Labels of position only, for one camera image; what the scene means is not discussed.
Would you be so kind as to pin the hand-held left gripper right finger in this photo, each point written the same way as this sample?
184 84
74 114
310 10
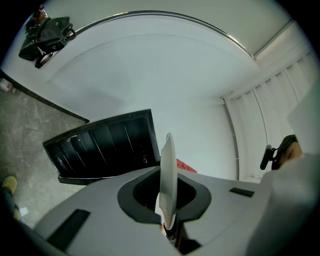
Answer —
225 207

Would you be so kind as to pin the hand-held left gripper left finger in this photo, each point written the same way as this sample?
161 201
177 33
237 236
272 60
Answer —
100 200

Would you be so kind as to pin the black cabinet with door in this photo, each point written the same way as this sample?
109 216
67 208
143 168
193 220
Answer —
105 150

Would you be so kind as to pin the red watermelon slice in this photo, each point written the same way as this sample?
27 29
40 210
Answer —
185 165

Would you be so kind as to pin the white plate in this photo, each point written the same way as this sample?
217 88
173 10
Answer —
168 175

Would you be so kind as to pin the person's right yellow shoe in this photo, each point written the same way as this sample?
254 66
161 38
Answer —
17 214

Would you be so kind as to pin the person's yellow shoe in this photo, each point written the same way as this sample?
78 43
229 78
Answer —
17 214
10 183

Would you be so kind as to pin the person's head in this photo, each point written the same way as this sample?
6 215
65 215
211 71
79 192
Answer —
295 152

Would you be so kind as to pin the person's left yellow shoe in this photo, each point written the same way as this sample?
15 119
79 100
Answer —
10 183

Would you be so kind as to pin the person's left leg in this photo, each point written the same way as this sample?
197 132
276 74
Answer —
7 202

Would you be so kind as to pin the white slatted panel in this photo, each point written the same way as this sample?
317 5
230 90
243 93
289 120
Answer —
272 112

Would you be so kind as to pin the small white red carton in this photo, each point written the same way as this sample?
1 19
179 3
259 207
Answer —
5 85

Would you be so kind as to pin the black handbag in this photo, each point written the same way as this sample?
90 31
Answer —
45 40

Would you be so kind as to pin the red snack packet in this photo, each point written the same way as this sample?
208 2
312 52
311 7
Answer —
41 13

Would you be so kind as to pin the metal rail strip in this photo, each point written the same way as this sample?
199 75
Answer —
190 18

